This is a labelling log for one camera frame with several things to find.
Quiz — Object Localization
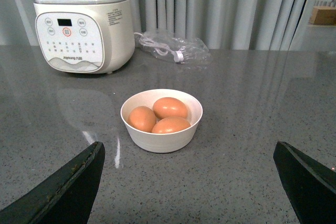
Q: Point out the brown egg in bowl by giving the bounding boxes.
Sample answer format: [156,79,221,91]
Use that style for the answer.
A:
[153,97,188,119]
[127,106,156,133]
[152,116,191,134]

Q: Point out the white ceramic bowl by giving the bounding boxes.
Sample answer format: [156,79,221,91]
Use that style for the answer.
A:
[120,89,203,153]

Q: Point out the grey curtain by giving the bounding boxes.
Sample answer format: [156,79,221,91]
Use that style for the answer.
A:
[131,0,315,50]

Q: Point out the cream soy milk maker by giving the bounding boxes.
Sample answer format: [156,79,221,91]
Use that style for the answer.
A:
[34,0,135,73]

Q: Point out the brown cardboard box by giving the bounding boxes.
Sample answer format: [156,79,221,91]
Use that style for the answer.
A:
[309,6,335,25]

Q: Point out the clear plastic bag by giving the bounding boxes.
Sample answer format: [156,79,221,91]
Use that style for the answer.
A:
[134,29,212,65]

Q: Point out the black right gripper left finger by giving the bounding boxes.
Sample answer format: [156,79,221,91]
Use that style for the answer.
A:
[1,142,105,223]

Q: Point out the brown egg front in bowl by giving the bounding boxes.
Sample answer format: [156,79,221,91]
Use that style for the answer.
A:
[152,116,191,134]

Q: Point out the brown egg left in bowl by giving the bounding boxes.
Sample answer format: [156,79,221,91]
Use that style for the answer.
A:
[127,106,156,133]

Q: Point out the brown egg back in bowl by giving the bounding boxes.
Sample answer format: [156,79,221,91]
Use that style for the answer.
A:
[153,97,188,119]

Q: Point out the white power cable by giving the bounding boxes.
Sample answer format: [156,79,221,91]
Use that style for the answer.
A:
[134,31,184,63]

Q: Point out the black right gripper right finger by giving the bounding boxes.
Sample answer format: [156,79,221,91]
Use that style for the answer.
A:
[273,141,335,223]

